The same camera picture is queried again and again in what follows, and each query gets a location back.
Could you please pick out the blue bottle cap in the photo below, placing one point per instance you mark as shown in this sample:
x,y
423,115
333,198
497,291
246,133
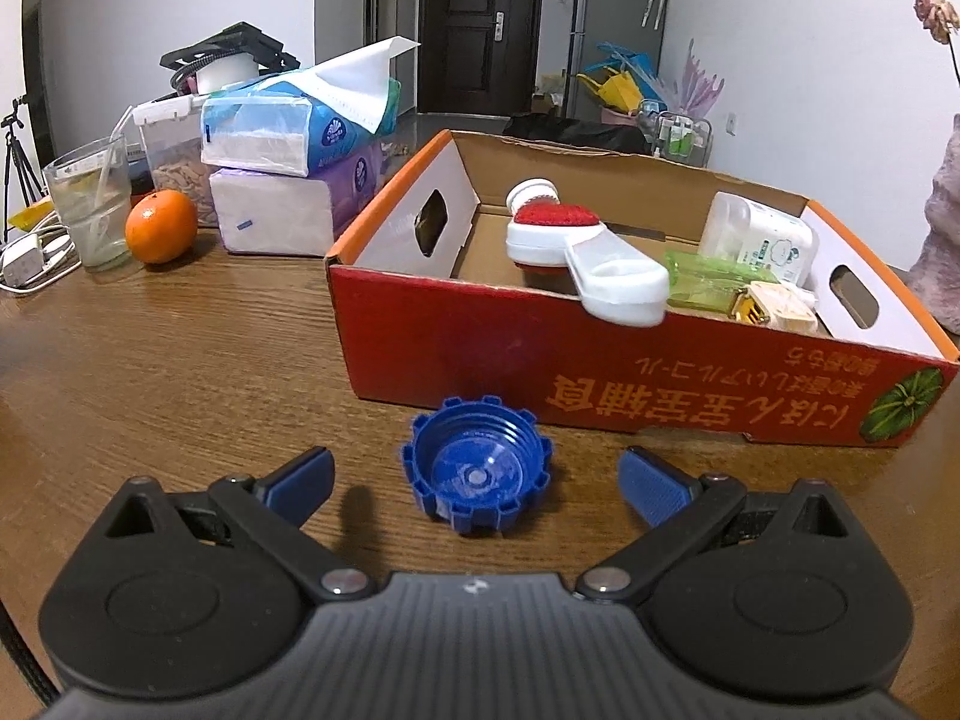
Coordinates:
x,y
472,465

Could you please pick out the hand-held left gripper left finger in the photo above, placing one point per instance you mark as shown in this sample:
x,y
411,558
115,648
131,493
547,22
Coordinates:
x,y
300,484

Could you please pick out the purple feather decoration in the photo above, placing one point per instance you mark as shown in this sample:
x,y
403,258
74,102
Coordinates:
x,y
697,79

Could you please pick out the yellow packet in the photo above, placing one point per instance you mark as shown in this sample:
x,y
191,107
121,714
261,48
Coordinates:
x,y
30,216

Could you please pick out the clear drinking glass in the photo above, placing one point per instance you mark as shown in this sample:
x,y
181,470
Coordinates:
x,y
75,217

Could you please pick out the dried pink rose bouquet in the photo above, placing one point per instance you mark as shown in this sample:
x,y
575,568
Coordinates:
x,y
936,11

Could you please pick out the clear food container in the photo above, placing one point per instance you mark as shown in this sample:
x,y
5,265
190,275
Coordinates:
x,y
172,165

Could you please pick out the white straw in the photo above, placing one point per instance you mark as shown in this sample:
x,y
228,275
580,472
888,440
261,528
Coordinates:
x,y
112,150

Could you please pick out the white bottle cap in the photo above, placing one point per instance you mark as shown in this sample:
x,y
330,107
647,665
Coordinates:
x,y
529,191

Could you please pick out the purple and white tissue pack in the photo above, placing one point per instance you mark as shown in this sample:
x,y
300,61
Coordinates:
x,y
270,210

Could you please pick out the green transparent plastic case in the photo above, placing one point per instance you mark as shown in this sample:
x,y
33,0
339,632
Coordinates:
x,y
697,277

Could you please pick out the dark wooden door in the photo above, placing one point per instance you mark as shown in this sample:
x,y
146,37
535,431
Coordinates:
x,y
480,52

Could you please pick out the grey refrigerator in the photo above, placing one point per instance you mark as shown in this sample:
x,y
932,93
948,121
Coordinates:
x,y
615,7

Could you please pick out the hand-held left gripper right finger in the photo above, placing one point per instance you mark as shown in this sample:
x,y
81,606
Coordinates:
x,y
656,486

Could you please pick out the beige charger plug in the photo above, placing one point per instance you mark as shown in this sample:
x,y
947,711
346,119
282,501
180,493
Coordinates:
x,y
780,307

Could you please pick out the black plastic frame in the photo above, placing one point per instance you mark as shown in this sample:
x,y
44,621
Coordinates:
x,y
225,41

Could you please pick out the red cardboard box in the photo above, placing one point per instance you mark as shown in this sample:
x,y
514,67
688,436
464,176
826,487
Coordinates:
x,y
525,360

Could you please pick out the pink ceramic vase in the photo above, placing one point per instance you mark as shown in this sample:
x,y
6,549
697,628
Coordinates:
x,y
941,240

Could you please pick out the black tripod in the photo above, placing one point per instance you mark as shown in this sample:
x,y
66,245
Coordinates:
x,y
15,157

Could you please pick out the red and white lint brush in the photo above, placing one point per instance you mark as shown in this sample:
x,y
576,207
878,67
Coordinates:
x,y
555,240

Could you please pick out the orange fruit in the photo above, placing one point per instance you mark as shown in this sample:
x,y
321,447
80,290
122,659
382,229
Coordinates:
x,y
161,227

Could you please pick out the blue tissue pack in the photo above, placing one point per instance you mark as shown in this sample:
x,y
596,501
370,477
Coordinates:
x,y
255,127

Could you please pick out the black bag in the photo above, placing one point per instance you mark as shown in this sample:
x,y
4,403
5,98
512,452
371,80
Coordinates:
x,y
577,135

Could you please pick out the blue and yellow bags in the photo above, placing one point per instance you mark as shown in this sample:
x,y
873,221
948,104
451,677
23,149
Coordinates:
x,y
619,82

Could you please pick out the translucent white plastic box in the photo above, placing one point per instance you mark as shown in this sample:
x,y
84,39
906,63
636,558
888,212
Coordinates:
x,y
757,240

